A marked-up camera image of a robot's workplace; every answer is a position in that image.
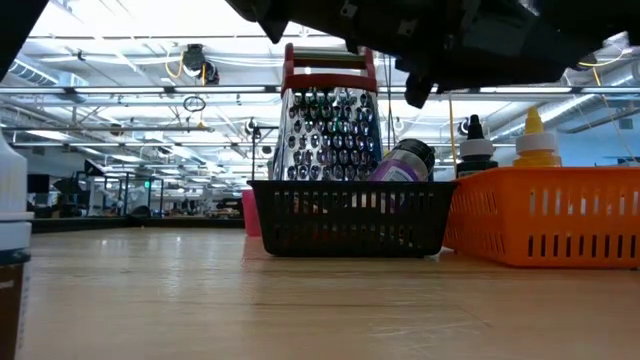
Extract purple label spice jar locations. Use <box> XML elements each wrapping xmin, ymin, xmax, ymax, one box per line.
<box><xmin>369</xmin><ymin>137</ymin><xmax>438</xmax><ymax>183</ymax></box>

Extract distant black frame workstation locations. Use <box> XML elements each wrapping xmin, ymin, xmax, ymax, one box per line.
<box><xmin>116</xmin><ymin>171</ymin><xmax>167</xmax><ymax>219</ymax></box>

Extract pink plastic tray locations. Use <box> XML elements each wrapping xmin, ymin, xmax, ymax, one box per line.
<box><xmin>241</xmin><ymin>188</ymin><xmax>264</xmax><ymax>239</ymax></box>

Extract ceiling cable reel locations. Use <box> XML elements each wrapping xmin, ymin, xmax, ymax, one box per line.
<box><xmin>179</xmin><ymin>43</ymin><xmax>222</xmax><ymax>87</ymax></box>

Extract steel box grater red handle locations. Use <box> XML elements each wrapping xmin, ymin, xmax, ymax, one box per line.
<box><xmin>271</xmin><ymin>41</ymin><xmax>386</xmax><ymax>183</ymax></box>

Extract black food colouring bottle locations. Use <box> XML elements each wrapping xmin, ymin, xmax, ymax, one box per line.
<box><xmin>455</xmin><ymin>114</ymin><xmax>500</xmax><ymax>180</ymax></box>

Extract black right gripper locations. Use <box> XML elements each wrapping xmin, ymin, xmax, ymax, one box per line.
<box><xmin>319</xmin><ymin>0</ymin><xmax>557</xmax><ymax>110</ymax></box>

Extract orange plastic basket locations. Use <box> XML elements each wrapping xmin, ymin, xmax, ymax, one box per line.
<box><xmin>441</xmin><ymin>165</ymin><xmax>640</xmax><ymax>271</ymax></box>

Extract yellow food colouring bottle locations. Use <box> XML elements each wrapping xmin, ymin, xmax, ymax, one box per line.
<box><xmin>511</xmin><ymin>105</ymin><xmax>563</xmax><ymax>169</ymax></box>

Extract black plastic basket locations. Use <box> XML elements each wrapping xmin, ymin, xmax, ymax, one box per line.
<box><xmin>246</xmin><ymin>179</ymin><xmax>459</xmax><ymax>259</ymax></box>

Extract yellow hanging cable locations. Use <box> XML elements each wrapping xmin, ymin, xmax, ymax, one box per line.
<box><xmin>447</xmin><ymin>92</ymin><xmax>459</xmax><ymax>169</ymax></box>

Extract brown dropper bottle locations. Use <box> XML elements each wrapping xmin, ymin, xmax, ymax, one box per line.
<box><xmin>0</xmin><ymin>130</ymin><xmax>36</xmax><ymax>360</ymax></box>

